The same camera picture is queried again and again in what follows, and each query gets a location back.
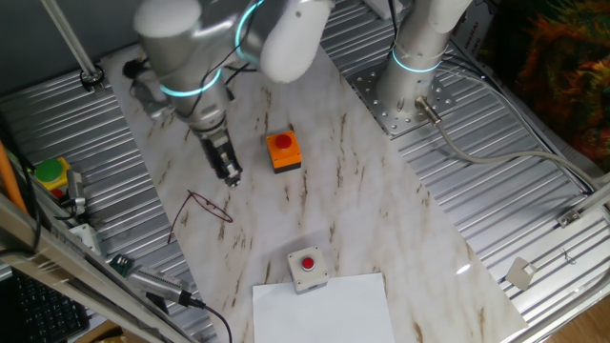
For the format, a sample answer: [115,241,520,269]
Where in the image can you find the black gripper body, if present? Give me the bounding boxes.
[191,121,234,166]

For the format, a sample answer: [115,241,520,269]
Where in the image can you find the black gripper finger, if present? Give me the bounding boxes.
[209,156,233,185]
[219,148,243,188]

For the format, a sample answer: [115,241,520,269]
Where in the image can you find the dark red frame glasses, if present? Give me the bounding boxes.
[166,189,234,245]

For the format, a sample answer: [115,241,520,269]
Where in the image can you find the orange box red button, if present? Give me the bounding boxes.
[265,130,303,174]

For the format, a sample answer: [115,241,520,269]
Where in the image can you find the marble pattern table mat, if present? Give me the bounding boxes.
[99,13,529,343]

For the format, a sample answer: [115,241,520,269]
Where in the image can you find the silver metal cylinder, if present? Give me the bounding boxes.
[66,169,88,215]

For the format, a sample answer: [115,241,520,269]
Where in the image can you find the yellow box green button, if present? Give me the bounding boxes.
[33,156,72,192]

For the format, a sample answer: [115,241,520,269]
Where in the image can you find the white paper sheet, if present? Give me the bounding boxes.
[252,272,397,343]

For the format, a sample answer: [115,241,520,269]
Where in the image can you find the orange pole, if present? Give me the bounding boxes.
[0,140,29,213]

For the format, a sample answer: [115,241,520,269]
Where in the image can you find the black keyboard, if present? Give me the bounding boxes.
[0,269,92,343]

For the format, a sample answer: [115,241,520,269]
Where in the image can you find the white printed box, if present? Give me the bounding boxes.
[450,2,497,53]

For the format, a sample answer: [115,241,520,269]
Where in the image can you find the small grey plate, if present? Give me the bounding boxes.
[504,256,539,292]

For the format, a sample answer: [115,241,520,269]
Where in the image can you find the colourful patterned cloth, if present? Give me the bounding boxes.
[480,0,610,161]

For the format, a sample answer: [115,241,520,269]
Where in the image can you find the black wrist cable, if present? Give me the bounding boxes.
[131,56,258,118]

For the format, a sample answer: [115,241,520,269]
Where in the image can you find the black cable plug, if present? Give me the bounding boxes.
[122,59,147,80]

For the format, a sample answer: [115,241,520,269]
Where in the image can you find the silver finned camera device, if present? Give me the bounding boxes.
[127,265,194,307]

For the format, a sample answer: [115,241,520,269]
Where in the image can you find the black camera cable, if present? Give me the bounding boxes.
[188,297,234,343]

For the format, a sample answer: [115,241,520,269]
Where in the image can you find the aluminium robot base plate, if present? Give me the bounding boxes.
[346,60,457,139]

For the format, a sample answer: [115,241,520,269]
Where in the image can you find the aluminium frame bar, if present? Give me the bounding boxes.
[0,192,192,343]
[571,173,610,215]

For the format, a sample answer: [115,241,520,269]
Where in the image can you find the aluminium frame post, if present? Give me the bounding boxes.
[40,0,105,92]

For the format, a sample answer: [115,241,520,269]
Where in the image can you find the black cable bundle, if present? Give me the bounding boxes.
[386,0,401,47]

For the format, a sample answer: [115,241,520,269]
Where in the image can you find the white cable bundle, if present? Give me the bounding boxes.
[437,51,597,192]

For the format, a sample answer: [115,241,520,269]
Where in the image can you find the grey cable metal connector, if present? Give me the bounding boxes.
[413,94,602,192]

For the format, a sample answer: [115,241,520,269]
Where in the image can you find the metal corner bracket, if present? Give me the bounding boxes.
[556,208,583,229]

